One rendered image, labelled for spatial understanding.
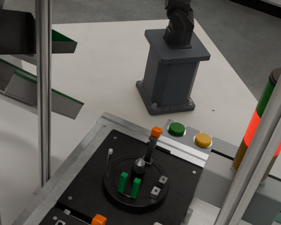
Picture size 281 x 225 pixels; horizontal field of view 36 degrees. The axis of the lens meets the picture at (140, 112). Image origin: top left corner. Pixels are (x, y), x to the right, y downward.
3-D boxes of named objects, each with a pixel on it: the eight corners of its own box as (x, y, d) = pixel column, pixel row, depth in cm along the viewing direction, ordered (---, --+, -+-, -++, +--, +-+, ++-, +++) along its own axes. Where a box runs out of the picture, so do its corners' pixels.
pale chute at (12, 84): (34, 94, 106) (43, 79, 106) (75, 120, 101) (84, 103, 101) (-47, 62, 80) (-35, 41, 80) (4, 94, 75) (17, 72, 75)
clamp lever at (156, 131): (144, 156, 95) (154, 125, 92) (152, 159, 94) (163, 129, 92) (139, 161, 91) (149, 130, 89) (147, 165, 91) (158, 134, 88)
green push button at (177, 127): (171, 125, 110) (172, 119, 109) (185, 131, 109) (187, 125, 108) (165, 134, 107) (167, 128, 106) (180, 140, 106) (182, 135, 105)
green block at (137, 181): (132, 192, 88) (135, 177, 84) (138, 195, 87) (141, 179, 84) (130, 197, 87) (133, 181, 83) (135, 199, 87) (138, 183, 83)
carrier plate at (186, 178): (110, 135, 104) (111, 129, 103) (203, 175, 99) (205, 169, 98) (55, 206, 87) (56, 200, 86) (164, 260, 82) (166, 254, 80)
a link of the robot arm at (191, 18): (192, 18, 119) (196, -3, 115) (192, 35, 112) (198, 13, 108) (167, 14, 119) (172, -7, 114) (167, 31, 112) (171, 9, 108)
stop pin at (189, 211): (184, 218, 93) (188, 206, 90) (189, 220, 92) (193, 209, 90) (182, 222, 92) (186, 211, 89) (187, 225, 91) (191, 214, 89)
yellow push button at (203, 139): (196, 135, 108) (198, 130, 107) (211, 142, 108) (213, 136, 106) (191, 145, 106) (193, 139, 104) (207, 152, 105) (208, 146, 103)
